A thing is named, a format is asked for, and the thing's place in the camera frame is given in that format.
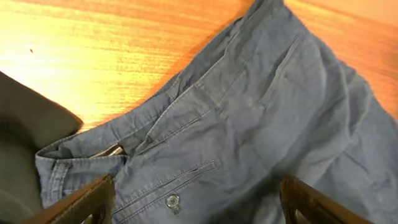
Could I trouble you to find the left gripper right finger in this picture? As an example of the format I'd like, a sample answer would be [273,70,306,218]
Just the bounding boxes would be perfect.
[280,177,371,224]

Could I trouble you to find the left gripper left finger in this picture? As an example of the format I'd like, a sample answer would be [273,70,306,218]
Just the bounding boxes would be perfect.
[23,174,116,224]

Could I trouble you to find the black polo shirt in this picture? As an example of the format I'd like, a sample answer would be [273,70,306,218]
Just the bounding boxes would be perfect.
[1,73,83,223]

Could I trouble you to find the dark blue shorts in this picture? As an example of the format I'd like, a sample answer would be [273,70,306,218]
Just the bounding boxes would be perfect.
[35,1,397,223]

